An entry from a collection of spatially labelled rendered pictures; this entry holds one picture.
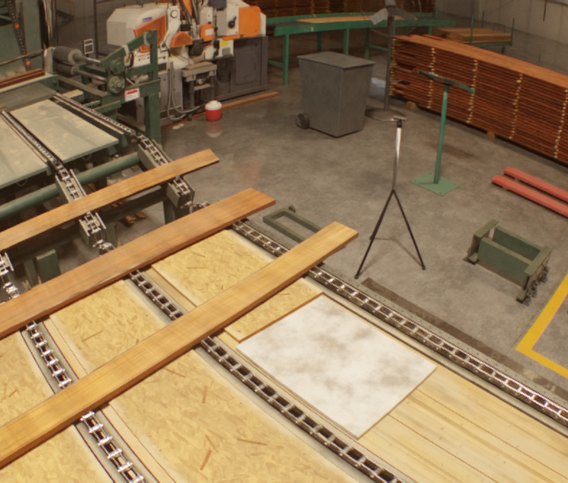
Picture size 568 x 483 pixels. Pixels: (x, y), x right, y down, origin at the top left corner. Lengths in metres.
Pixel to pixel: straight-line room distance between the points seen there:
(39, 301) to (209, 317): 0.81
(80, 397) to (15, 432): 0.29
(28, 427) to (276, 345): 1.02
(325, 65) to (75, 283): 4.26
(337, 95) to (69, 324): 4.42
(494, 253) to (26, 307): 3.20
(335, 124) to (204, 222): 3.62
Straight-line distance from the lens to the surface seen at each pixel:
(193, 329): 1.96
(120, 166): 3.29
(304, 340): 1.97
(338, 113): 5.91
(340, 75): 5.73
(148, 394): 1.81
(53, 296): 2.29
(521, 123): 6.83
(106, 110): 5.04
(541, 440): 1.85
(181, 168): 3.09
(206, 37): 6.80
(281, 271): 2.23
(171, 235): 2.52
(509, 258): 3.88
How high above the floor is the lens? 2.18
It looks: 32 degrees down
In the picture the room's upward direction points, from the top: 2 degrees clockwise
